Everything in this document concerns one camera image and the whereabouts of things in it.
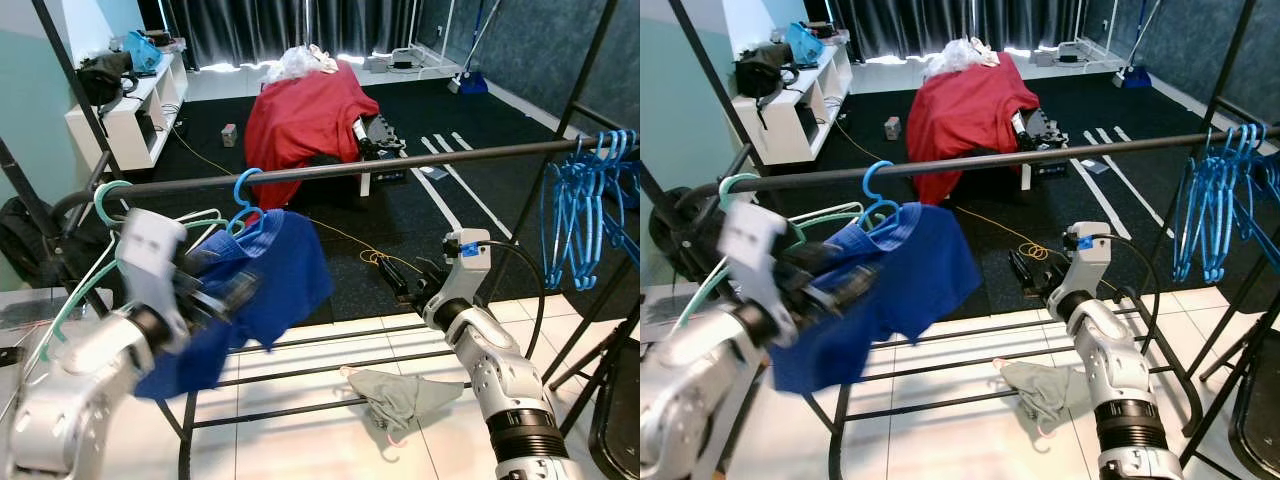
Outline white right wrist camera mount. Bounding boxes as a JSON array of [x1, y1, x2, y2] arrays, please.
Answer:
[[1050, 222, 1114, 313], [425, 228, 493, 329]]

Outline white floor strip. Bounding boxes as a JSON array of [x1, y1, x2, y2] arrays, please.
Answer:
[[1068, 158, 1131, 241], [405, 165, 463, 233]]

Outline white open shelf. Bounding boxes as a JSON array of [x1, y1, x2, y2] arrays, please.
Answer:
[[730, 42, 854, 166], [65, 50, 189, 173]]

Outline black metal clothes rack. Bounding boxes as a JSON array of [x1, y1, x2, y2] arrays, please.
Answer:
[[640, 0, 1280, 480], [0, 0, 641, 480]]

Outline blue plastic hanger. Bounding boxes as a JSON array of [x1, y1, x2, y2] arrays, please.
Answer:
[[1225, 122, 1280, 271], [225, 167, 269, 239], [1205, 123, 1263, 286], [540, 135, 596, 286], [575, 130, 629, 291], [595, 128, 641, 271], [858, 160, 906, 233], [1172, 128, 1226, 281], [1190, 125, 1246, 286], [555, 132, 613, 291]]

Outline black folding chair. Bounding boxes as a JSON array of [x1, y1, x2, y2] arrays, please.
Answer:
[[588, 335, 641, 480], [1230, 325, 1280, 480]]

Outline blue floor mop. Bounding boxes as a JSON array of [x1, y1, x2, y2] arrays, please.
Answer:
[[1112, 0, 1166, 89], [447, 0, 501, 96]]

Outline black floor machine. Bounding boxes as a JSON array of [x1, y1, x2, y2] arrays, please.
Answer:
[[350, 112, 409, 186], [1010, 105, 1071, 181]]

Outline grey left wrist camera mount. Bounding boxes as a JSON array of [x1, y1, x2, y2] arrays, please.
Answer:
[[115, 208, 191, 346], [722, 200, 801, 341]]

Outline mint green hanger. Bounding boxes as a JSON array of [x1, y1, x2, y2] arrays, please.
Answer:
[[20, 180, 236, 366], [665, 172, 871, 331]]

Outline light blue bag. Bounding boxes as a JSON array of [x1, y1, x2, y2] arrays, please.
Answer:
[[122, 30, 161, 73], [785, 22, 826, 66]]

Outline black backpack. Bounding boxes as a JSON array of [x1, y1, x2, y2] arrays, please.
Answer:
[[648, 185, 721, 281], [0, 195, 81, 291]]

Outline white plastic bag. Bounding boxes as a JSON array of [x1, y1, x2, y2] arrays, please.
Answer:
[[925, 37, 1001, 76], [262, 42, 341, 83]]

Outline red cloth cover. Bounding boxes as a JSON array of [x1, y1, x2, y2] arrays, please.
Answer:
[[905, 52, 1043, 206], [243, 60, 381, 211]]

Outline yellow floor cable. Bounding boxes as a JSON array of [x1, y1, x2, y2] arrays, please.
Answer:
[[830, 115, 1051, 263], [165, 125, 426, 276]]

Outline salmon pink hanger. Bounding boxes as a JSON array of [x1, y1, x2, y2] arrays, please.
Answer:
[[338, 364, 411, 463], [991, 357, 1059, 443]]

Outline beige shorts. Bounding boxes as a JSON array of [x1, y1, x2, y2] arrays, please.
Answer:
[[993, 358, 1091, 436], [340, 365, 466, 446]]

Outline black curtain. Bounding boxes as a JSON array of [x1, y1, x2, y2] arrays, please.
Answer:
[[160, 0, 441, 66], [830, 0, 1086, 56]]

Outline blue garment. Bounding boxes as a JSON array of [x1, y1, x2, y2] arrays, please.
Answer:
[[770, 203, 983, 394], [135, 208, 334, 401]]

